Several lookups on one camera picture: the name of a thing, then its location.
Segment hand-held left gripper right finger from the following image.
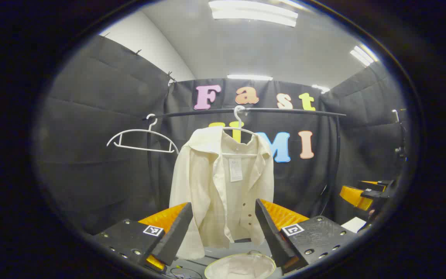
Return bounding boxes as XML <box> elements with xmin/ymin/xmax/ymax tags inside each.
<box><xmin>255</xmin><ymin>198</ymin><xmax>357</xmax><ymax>276</ymax></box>

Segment white mesh laundry hamper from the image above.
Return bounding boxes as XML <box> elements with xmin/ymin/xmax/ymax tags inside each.
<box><xmin>204</xmin><ymin>251</ymin><xmax>277</xmax><ymax>279</ymax></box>

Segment black backdrop cloth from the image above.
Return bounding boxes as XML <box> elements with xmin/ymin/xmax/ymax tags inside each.
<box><xmin>37</xmin><ymin>35</ymin><xmax>409</xmax><ymax>237</ymax></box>

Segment thin floor cables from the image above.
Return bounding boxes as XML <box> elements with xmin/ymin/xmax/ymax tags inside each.
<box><xmin>167</xmin><ymin>266</ymin><xmax>204</xmax><ymax>279</ymax></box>

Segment cream button shirt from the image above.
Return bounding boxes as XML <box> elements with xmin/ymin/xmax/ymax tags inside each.
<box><xmin>169</xmin><ymin>126</ymin><xmax>275</xmax><ymax>260</ymax></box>

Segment white hanger with taped hook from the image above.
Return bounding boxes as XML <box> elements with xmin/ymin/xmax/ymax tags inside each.
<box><xmin>220</xmin><ymin>105</ymin><xmax>260</xmax><ymax>157</ymax></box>

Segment white plastic hanger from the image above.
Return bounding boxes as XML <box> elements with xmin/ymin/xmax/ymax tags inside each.
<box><xmin>106</xmin><ymin>114</ymin><xmax>179</xmax><ymax>155</ymax></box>

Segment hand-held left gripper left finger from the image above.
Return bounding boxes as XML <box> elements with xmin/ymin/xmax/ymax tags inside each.
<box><xmin>91</xmin><ymin>201</ymin><xmax>194</xmax><ymax>272</ymax></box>

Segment black clothes rail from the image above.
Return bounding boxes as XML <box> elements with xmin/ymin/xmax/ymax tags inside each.
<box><xmin>142</xmin><ymin>107</ymin><xmax>347</xmax><ymax>217</ymax></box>

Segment large ceiling light panel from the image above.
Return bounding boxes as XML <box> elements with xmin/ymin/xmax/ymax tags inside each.
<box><xmin>208</xmin><ymin>0</ymin><xmax>299</xmax><ymax>28</ymax></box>

